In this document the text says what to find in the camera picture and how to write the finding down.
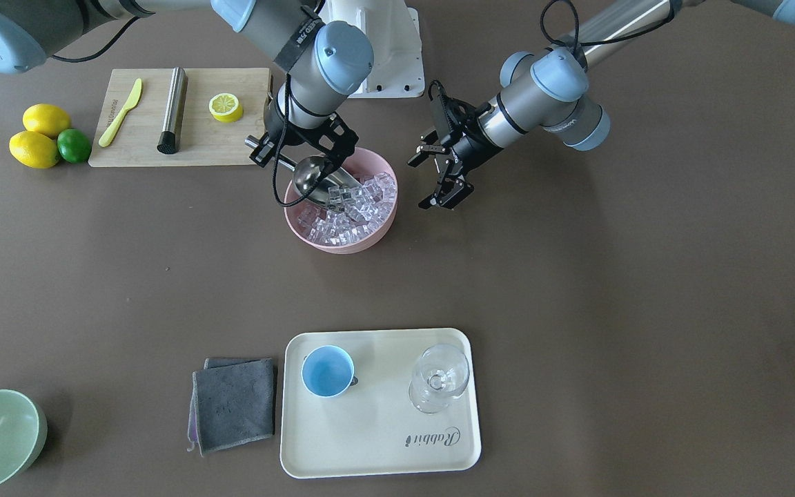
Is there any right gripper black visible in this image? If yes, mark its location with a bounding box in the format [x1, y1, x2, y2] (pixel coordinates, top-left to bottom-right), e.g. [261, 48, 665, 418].
[249, 104, 359, 178]

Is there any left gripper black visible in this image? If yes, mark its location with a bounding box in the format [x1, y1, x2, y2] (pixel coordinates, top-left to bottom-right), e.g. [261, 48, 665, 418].
[408, 81, 504, 210]

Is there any metal ice scoop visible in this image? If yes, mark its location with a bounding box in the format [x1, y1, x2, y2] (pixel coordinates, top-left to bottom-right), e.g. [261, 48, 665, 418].
[245, 135, 362, 212]

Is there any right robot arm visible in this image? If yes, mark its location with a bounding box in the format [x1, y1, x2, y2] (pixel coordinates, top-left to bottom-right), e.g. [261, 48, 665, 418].
[0, 1, 373, 174]

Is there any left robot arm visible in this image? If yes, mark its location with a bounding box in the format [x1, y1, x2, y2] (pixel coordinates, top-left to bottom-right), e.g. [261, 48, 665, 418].
[408, 1, 693, 210]

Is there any pink bowl with ice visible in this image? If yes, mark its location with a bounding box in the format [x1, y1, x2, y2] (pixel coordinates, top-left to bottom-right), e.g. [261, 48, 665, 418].
[284, 148, 398, 254]

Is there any light blue cup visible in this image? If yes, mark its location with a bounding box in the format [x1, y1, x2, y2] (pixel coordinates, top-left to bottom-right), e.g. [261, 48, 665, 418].
[301, 345, 357, 398]

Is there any half lemon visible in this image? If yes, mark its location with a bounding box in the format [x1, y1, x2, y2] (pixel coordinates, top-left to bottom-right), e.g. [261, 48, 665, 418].
[208, 93, 244, 123]

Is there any wooden cutting board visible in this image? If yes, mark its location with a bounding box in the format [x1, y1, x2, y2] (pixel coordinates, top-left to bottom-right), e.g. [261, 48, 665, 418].
[88, 67, 271, 168]

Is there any clear wine glass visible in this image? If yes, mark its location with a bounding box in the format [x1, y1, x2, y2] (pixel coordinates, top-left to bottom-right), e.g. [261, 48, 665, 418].
[408, 343, 471, 414]

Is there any yellow plastic knife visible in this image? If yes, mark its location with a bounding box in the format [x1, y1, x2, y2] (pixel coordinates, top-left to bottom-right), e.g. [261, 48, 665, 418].
[97, 78, 143, 148]

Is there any cream plastic tray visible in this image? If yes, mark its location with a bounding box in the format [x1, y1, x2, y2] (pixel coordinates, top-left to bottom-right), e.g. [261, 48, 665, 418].
[280, 328, 482, 479]

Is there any green lime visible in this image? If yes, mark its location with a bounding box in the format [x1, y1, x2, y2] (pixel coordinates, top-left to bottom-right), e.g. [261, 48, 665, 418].
[56, 128, 92, 164]

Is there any grey folded cloth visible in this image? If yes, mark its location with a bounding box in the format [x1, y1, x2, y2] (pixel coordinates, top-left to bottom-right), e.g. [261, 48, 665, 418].
[186, 358, 277, 456]

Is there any whole lemon far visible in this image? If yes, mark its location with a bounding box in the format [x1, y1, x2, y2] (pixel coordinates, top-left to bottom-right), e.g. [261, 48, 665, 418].
[21, 103, 72, 139]

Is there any whole lemon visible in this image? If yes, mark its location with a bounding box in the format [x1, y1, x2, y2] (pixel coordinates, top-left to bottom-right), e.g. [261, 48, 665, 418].
[21, 103, 72, 139]
[8, 131, 62, 169]

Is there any whole lemon near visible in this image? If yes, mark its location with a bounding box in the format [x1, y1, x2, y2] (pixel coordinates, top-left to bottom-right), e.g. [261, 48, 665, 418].
[8, 131, 62, 169]

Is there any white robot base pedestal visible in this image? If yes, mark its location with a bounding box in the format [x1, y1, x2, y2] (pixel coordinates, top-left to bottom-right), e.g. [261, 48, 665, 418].
[321, 1, 425, 99]

